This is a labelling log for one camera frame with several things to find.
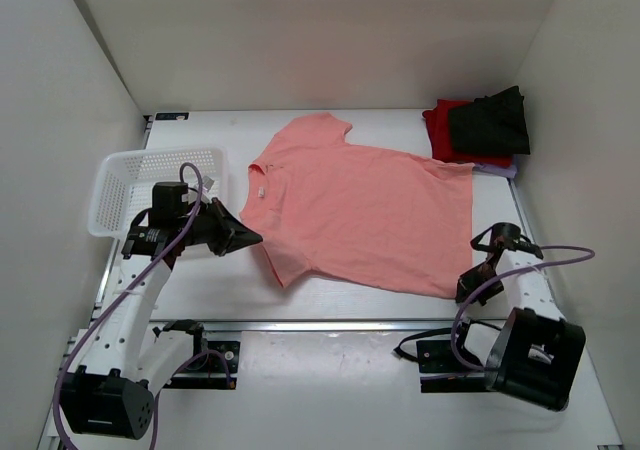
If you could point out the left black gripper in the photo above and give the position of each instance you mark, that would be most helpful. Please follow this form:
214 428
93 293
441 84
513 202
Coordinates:
228 236

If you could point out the lavender folded t shirt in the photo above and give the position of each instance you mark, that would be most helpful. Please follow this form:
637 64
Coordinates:
509 172

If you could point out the red folded t shirt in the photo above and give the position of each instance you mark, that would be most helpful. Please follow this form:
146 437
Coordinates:
437 126

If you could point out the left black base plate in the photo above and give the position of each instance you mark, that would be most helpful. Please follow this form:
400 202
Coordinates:
217 370

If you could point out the pink t shirt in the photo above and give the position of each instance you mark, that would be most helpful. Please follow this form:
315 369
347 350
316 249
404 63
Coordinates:
373 216

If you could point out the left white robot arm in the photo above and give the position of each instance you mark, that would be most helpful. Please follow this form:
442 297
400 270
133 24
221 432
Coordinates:
110 382

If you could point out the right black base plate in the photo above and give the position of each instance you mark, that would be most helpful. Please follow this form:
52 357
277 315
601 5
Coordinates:
441 373

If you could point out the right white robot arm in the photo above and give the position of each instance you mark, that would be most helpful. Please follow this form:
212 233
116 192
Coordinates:
508 335

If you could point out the aluminium rail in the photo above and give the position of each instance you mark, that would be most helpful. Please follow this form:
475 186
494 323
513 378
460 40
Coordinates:
323 326

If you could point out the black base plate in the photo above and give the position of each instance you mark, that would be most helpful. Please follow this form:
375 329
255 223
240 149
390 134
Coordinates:
217 370
441 373

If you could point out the white plastic basket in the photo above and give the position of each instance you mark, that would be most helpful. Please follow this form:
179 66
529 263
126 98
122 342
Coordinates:
123 186

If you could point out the black folded t shirt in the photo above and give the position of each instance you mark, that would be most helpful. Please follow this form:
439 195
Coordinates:
491 126

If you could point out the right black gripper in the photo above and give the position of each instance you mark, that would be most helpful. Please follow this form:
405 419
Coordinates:
465 284

